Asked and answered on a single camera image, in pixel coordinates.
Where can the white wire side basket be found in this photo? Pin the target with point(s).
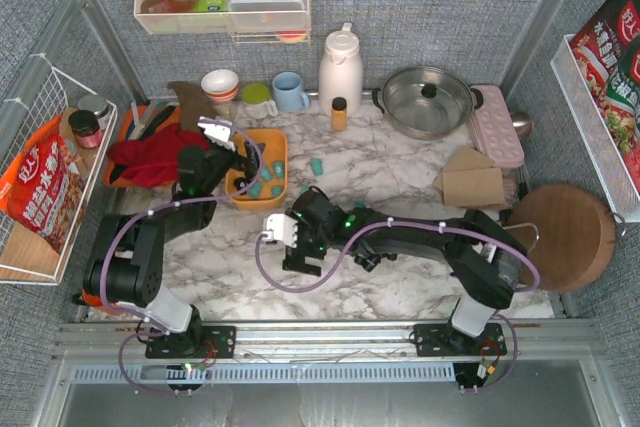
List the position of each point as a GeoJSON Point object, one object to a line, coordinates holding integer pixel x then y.
{"type": "Point", "coordinates": [26, 258]}

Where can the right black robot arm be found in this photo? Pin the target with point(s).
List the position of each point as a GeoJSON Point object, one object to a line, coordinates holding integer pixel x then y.
{"type": "Point", "coordinates": [484, 257]}

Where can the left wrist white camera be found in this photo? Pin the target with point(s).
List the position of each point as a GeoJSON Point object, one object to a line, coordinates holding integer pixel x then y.
{"type": "Point", "coordinates": [218, 131]}

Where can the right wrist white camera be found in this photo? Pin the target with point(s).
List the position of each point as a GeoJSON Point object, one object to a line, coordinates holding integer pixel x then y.
{"type": "Point", "coordinates": [281, 228]}

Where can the orange plastic storage basket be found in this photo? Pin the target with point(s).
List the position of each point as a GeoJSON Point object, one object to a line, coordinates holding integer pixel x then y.
{"type": "Point", "coordinates": [259, 183]}

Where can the orange cup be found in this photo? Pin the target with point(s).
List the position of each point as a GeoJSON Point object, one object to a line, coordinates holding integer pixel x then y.
{"type": "Point", "coordinates": [96, 303]}

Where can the round wooden board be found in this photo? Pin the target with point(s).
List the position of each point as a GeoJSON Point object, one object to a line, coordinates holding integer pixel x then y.
{"type": "Point", "coordinates": [570, 233]}

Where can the clear plastic containers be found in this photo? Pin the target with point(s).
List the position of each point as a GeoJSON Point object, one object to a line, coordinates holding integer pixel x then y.
{"type": "Point", "coordinates": [267, 15]}

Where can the orange spice bottle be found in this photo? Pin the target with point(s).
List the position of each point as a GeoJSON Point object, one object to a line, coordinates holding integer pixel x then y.
{"type": "Point", "coordinates": [339, 114]}

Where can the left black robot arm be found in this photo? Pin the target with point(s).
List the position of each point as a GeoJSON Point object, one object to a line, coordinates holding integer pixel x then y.
{"type": "Point", "coordinates": [134, 277]}

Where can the green lid white cup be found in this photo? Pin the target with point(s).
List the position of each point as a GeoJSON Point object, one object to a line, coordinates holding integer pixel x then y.
{"type": "Point", "coordinates": [257, 100]}

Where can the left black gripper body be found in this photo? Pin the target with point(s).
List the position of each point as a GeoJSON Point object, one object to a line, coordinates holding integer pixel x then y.
{"type": "Point", "coordinates": [249, 162]}

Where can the pink egg tray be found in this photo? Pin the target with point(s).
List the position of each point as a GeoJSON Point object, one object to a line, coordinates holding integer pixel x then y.
{"type": "Point", "coordinates": [491, 128]}

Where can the wrist white camera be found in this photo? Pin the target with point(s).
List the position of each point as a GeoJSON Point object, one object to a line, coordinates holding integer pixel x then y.
{"type": "Point", "coordinates": [218, 131]}
{"type": "Point", "coordinates": [281, 228]}

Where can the orange cutting board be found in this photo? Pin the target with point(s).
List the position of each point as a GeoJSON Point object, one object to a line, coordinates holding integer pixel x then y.
{"type": "Point", "coordinates": [141, 122]}

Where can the white orange striped bowl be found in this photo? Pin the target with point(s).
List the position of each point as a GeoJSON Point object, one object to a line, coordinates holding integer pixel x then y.
{"type": "Point", "coordinates": [220, 85]}

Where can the white thermos jug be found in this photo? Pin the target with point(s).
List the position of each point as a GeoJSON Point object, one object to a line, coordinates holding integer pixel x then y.
{"type": "Point", "coordinates": [341, 71]}

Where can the red cloth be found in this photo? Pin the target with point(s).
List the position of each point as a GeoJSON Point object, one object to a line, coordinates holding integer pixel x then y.
{"type": "Point", "coordinates": [150, 162]}

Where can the cardboard pieces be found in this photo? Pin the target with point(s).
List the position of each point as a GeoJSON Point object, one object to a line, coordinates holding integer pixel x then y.
{"type": "Point", "coordinates": [470, 180]}

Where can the red seasoning packets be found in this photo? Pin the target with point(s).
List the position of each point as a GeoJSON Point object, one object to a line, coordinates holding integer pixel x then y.
{"type": "Point", "coordinates": [597, 48]}

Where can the orange snack bag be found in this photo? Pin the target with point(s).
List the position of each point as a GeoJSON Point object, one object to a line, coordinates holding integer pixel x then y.
{"type": "Point", "coordinates": [39, 190]}

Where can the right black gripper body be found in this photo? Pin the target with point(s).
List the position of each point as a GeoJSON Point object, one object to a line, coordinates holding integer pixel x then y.
{"type": "Point", "coordinates": [302, 247]}

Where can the brown cloth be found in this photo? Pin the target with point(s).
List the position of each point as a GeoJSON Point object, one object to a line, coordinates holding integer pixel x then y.
{"type": "Point", "coordinates": [194, 104]}

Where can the glass jar silver lid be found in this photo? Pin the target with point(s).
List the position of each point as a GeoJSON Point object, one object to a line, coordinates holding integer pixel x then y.
{"type": "Point", "coordinates": [96, 104]}

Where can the steel pot with lid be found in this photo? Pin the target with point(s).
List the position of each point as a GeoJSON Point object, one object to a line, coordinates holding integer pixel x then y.
{"type": "Point", "coordinates": [426, 103]}

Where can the white mesh right basket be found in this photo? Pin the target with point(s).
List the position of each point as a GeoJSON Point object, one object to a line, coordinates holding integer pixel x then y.
{"type": "Point", "coordinates": [615, 180]}

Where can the light blue mug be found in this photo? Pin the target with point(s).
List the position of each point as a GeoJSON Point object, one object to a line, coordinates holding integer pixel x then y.
{"type": "Point", "coordinates": [289, 93]}

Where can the black kitchen knife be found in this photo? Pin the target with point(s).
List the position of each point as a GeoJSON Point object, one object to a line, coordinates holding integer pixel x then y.
{"type": "Point", "coordinates": [152, 124]}

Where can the red jar black lid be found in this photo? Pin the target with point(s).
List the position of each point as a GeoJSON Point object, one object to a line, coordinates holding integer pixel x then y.
{"type": "Point", "coordinates": [86, 129]}

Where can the teal capsule top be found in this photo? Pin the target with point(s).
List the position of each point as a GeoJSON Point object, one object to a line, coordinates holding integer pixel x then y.
{"type": "Point", "coordinates": [317, 167]}

